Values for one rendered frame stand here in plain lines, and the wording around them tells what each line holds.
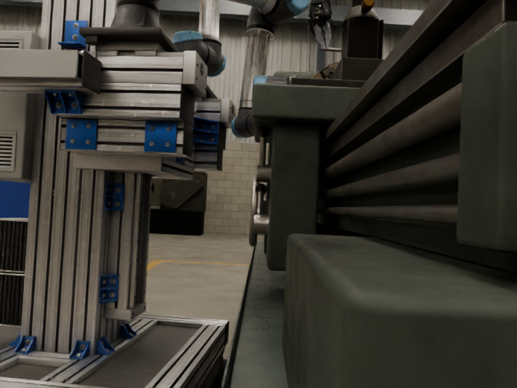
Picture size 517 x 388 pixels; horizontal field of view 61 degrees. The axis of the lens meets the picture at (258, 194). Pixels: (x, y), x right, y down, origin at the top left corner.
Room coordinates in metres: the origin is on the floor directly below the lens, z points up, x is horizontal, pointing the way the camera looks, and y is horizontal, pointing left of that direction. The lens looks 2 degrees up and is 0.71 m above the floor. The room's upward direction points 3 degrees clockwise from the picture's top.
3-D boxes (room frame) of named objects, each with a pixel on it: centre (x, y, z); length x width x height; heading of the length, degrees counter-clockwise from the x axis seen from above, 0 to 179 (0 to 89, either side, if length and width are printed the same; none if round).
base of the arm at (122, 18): (1.24, 0.37, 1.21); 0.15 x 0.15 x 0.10
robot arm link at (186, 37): (1.73, 0.31, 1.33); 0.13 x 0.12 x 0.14; 150
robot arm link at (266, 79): (1.34, -0.02, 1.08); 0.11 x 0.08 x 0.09; 89
